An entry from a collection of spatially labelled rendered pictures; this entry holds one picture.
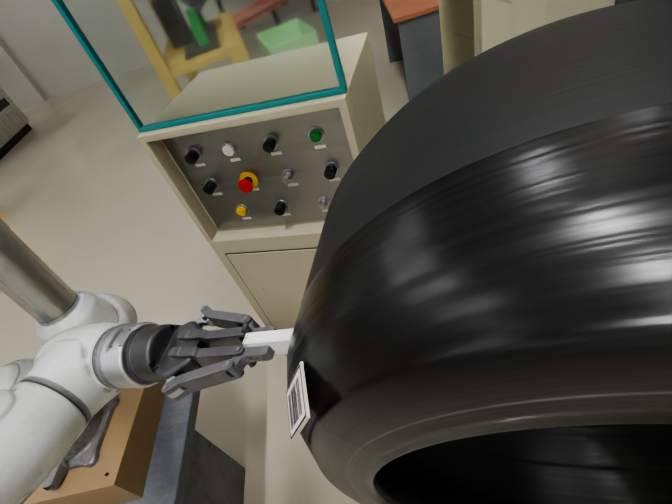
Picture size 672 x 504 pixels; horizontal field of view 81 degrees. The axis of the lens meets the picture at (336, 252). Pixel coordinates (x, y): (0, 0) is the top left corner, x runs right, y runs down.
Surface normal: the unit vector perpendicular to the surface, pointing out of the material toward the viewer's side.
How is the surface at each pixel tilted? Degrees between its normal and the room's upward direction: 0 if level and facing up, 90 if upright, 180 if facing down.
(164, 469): 0
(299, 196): 90
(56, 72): 90
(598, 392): 80
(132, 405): 3
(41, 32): 90
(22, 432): 56
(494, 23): 90
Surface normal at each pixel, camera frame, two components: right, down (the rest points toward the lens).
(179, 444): -0.26, -0.69
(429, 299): -0.62, 0.06
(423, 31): 0.04, 0.69
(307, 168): -0.18, 0.72
